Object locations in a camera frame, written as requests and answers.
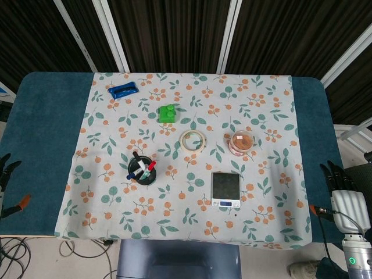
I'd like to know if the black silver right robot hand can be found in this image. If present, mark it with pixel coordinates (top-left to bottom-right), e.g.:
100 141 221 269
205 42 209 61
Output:
319 159 372 234

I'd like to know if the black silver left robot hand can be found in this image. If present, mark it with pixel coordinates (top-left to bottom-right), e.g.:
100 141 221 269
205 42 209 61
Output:
0 153 23 192

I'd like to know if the black capped marker pen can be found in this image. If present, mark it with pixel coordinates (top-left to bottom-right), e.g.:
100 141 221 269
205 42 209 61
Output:
132 151 146 174

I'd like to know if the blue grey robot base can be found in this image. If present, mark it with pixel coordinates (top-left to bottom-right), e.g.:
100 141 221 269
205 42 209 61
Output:
116 239 242 279

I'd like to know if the black pen holder cup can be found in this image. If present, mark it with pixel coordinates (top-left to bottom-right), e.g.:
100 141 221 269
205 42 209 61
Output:
128 156 158 186

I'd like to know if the red capped marker pen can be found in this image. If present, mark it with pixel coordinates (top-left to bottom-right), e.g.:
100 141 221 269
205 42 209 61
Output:
144 161 158 178

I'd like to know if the orange tipped black clamp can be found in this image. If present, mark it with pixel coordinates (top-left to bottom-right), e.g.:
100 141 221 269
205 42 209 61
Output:
0 194 32 219
309 204 339 224

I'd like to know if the teal table cover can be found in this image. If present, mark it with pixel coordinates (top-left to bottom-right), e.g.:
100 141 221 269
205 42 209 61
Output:
0 71 347 244

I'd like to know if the white sneaker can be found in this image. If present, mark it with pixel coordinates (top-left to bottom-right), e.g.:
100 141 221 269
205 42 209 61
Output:
287 260 321 279

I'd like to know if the silver digital kitchen scale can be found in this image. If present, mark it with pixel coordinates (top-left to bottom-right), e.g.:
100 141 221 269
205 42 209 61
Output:
210 171 242 208

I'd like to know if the clear plastic snack jar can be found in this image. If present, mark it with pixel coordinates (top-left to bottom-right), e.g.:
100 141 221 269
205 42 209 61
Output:
228 130 253 156

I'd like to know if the blue whiteboard eraser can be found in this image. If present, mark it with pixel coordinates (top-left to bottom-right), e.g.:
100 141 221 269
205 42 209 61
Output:
108 81 139 99

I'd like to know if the green toy building block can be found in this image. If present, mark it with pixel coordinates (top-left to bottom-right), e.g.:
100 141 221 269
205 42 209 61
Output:
159 103 179 124

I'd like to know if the beige masking tape roll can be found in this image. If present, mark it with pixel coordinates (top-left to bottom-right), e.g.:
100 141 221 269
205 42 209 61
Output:
179 130 208 153

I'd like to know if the floral print tablecloth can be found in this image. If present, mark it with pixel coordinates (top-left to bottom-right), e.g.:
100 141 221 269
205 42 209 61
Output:
54 71 313 251

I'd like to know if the black cable with metal plug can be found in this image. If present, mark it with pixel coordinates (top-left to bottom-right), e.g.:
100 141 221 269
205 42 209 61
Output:
316 206 366 237

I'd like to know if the white aluminium rail frame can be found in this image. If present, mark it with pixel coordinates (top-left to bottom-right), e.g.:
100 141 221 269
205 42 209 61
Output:
333 117 372 155

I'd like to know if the black floor cable bundle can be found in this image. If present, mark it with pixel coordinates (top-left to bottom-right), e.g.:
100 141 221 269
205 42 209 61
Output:
0 237 31 279

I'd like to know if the grey floor cable loop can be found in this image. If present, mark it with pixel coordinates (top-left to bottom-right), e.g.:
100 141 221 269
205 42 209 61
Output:
59 238 119 279

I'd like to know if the white frame post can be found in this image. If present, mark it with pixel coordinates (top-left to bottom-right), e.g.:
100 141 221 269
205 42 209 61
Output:
92 0 130 73
320 22 372 88
53 0 98 73
216 0 243 74

